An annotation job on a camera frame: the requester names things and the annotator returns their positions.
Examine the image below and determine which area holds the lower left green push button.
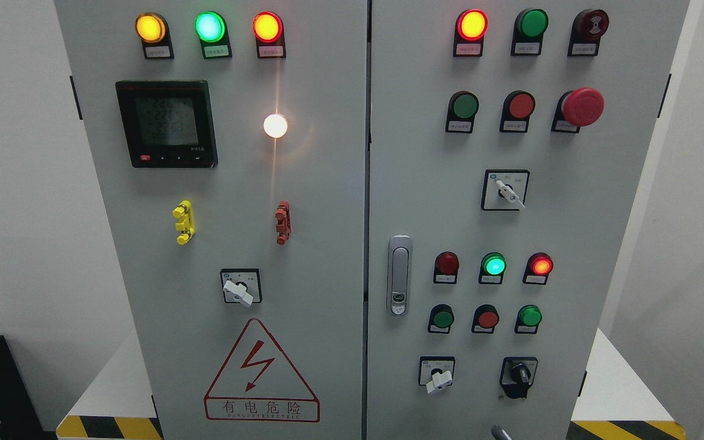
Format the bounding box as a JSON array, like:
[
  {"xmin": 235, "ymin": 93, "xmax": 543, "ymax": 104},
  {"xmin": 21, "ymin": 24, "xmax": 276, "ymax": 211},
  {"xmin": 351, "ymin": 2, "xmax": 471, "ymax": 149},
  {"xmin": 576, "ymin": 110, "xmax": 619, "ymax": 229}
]
[{"xmin": 428, "ymin": 304, "xmax": 455, "ymax": 334}]

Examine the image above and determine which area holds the green push button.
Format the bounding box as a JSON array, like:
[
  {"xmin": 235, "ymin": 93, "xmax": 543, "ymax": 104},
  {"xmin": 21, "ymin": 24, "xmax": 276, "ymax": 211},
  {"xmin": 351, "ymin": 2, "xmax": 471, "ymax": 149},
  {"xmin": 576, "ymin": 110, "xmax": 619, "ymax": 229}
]
[
  {"xmin": 448, "ymin": 91, "xmax": 480, "ymax": 120},
  {"xmin": 428, "ymin": 304, "xmax": 455, "ymax": 334},
  {"xmin": 516, "ymin": 304, "xmax": 543, "ymax": 332}
]

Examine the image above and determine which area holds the upper green push button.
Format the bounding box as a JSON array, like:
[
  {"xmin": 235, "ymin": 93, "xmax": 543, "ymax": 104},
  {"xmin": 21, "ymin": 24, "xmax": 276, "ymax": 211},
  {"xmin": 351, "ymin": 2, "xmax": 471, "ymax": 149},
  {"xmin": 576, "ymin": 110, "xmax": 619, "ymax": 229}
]
[{"xmin": 448, "ymin": 91, "xmax": 480, "ymax": 120}]

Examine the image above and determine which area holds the lower red push button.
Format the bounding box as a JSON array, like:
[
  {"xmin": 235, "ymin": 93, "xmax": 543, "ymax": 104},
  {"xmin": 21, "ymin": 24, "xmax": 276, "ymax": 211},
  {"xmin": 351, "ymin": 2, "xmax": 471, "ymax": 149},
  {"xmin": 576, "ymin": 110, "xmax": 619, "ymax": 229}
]
[{"xmin": 472, "ymin": 304, "xmax": 500, "ymax": 334}]

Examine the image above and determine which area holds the red push button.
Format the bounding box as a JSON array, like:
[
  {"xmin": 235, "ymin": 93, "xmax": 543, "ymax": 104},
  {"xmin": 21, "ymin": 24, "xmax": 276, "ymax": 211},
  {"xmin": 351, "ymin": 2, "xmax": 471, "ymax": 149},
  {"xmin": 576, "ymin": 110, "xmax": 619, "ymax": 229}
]
[
  {"xmin": 503, "ymin": 91, "xmax": 535, "ymax": 120},
  {"xmin": 472, "ymin": 304, "xmax": 500, "ymax": 334}
]

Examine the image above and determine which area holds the upper red push button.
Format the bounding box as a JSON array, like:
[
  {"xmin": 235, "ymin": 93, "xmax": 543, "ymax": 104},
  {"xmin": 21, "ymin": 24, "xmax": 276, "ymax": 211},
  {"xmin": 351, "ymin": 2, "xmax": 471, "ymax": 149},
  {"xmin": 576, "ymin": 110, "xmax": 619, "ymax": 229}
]
[{"xmin": 503, "ymin": 91, "xmax": 535, "ymax": 120}]

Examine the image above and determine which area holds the lower right green push button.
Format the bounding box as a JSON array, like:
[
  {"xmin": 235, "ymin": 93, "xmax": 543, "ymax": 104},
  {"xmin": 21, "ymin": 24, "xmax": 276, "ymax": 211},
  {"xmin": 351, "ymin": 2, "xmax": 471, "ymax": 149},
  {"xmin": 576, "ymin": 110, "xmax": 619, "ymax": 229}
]
[{"xmin": 516, "ymin": 304, "xmax": 543, "ymax": 332}]

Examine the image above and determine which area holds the red emergency stop mushroom button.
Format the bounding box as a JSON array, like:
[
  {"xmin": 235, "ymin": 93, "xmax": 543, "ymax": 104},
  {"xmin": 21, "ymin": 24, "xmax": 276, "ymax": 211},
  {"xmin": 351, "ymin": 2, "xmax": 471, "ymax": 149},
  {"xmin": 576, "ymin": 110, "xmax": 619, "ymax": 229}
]
[{"xmin": 558, "ymin": 87, "xmax": 606, "ymax": 127}]

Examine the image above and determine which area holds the grey electrical control cabinet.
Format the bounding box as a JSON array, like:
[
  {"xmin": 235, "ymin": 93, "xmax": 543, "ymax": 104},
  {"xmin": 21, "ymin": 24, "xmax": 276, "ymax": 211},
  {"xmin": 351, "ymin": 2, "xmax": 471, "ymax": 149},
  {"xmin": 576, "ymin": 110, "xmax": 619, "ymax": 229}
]
[{"xmin": 55, "ymin": 1, "xmax": 689, "ymax": 439}]

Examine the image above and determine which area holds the dark red indicator light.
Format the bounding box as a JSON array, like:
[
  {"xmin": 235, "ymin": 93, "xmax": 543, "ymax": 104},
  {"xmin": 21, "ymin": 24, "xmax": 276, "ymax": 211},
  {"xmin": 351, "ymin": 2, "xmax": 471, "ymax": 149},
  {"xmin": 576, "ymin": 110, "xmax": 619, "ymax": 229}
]
[{"xmin": 434, "ymin": 251, "xmax": 460, "ymax": 276}]

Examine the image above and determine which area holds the white lit indicator light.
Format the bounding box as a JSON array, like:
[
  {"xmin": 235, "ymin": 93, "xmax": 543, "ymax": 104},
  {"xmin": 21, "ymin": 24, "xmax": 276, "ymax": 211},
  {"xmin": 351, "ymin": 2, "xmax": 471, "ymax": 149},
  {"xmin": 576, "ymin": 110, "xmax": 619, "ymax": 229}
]
[{"xmin": 263, "ymin": 112, "xmax": 288, "ymax": 139}]

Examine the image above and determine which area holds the small lit green indicator light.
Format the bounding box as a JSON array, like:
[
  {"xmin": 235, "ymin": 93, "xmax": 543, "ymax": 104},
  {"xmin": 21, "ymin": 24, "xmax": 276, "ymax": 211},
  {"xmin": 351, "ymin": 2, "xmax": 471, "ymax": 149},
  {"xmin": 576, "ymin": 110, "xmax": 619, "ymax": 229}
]
[{"xmin": 481, "ymin": 252, "xmax": 507, "ymax": 276}]

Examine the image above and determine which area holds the red lightning warning sticker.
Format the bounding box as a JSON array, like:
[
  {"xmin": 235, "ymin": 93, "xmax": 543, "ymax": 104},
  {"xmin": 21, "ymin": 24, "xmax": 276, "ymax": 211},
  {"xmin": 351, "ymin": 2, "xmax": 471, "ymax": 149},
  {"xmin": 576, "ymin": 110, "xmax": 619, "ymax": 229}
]
[{"xmin": 203, "ymin": 318, "xmax": 321, "ymax": 423}]

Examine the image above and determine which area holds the small lit red indicator light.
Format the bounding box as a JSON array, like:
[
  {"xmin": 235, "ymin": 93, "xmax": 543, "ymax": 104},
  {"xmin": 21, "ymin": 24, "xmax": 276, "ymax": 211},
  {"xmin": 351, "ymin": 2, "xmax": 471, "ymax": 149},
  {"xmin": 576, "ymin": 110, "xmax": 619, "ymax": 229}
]
[{"xmin": 525, "ymin": 252, "xmax": 554, "ymax": 277}]

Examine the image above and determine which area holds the black digital power meter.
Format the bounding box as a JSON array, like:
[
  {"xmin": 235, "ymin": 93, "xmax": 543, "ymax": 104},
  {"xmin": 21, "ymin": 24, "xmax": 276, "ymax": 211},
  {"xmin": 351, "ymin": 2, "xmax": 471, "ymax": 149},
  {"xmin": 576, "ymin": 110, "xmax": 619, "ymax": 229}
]
[{"xmin": 115, "ymin": 80, "xmax": 218, "ymax": 168}]

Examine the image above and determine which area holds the orange-red indicator light left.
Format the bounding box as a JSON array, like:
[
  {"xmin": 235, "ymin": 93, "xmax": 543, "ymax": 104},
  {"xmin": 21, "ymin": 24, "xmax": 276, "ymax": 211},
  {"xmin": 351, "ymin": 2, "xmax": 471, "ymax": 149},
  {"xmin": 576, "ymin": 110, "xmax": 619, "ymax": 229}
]
[{"xmin": 252, "ymin": 11, "xmax": 284, "ymax": 43}]

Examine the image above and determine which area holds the lit red indicator light top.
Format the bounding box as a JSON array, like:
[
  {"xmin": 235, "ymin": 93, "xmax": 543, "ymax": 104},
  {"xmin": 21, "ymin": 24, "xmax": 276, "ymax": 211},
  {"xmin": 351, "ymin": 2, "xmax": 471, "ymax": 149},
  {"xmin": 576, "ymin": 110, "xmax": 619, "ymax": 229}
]
[{"xmin": 456, "ymin": 9, "xmax": 488, "ymax": 42}]

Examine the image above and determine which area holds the grey metal tip at bottom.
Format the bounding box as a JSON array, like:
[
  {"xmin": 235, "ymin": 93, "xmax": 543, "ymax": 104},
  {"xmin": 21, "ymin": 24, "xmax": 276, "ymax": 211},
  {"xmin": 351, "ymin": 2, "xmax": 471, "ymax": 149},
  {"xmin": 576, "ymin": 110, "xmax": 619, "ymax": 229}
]
[{"xmin": 491, "ymin": 425, "xmax": 512, "ymax": 440}]

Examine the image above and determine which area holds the unlit green indicator light top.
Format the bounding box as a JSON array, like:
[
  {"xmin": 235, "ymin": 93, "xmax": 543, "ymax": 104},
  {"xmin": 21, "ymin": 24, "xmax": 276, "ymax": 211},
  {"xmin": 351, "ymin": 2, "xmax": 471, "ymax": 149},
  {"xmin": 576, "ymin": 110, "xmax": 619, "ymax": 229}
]
[{"xmin": 515, "ymin": 8, "xmax": 549, "ymax": 39}]

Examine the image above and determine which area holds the yellow indicator light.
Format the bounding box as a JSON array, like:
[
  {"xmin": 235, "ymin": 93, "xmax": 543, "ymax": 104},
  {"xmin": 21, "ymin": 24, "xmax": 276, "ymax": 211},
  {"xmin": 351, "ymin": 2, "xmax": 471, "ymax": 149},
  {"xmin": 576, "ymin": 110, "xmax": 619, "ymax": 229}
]
[{"xmin": 135, "ymin": 12, "xmax": 167, "ymax": 44}]

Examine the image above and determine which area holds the dark red buzzer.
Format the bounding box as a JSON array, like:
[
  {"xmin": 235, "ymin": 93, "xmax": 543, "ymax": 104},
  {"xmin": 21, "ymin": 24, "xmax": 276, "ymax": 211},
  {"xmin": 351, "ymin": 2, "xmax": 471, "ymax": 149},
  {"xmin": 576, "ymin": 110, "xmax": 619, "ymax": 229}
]
[{"xmin": 572, "ymin": 9, "xmax": 610, "ymax": 43}]

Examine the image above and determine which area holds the silver door lock handle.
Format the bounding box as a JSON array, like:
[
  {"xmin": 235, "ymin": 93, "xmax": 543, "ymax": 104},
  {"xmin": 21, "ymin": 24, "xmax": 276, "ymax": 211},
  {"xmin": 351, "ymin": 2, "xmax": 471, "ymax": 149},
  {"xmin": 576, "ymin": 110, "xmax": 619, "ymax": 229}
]
[{"xmin": 387, "ymin": 235, "xmax": 413, "ymax": 317}]

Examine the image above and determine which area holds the left white rotary selector switch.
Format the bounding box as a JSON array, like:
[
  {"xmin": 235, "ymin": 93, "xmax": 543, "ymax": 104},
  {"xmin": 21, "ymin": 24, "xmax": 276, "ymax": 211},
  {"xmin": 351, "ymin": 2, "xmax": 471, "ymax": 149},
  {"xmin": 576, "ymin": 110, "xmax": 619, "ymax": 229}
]
[{"xmin": 219, "ymin": 268, "xmax": 262, "ymax": 307}]

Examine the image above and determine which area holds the white rotary selector switch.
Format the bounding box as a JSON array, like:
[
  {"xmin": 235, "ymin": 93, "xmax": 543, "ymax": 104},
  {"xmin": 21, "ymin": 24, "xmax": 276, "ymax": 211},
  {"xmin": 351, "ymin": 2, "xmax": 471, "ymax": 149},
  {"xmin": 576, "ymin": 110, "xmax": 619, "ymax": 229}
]
[
  {"xmin": 219, "ymin": 268, "xmax": 262, "ymax": 307},
  {"xmin": 418, "ymin": 356, "xmax": 456, "ymax": 395}
]

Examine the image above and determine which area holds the upper right rotary selector switch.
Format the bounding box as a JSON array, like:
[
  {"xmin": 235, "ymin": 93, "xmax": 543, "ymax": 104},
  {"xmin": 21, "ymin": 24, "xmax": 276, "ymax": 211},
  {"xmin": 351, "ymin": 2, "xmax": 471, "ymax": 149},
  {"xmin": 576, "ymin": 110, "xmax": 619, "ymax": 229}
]
[{"xmin": 481, "ymin": 168, "xmax": 530, "ymax": 211}]

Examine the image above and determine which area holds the lower white rotary selector switch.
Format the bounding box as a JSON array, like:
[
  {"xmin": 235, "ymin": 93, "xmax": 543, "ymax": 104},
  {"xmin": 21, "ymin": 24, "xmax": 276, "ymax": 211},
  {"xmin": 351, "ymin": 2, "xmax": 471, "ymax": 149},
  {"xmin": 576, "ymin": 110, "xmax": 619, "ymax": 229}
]
[{"xmin": 418, "ymin": 356, "xmax": 456, "ymax": 395}]

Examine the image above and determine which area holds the black knob selector switch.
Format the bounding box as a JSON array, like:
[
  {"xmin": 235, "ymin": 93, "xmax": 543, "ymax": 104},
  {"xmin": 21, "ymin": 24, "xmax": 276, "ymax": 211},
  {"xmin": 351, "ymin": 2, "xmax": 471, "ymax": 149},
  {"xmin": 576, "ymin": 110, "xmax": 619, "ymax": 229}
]
[{"xmin": 499, "ymin": 356, "xmax": 538, "ymax": 399}]

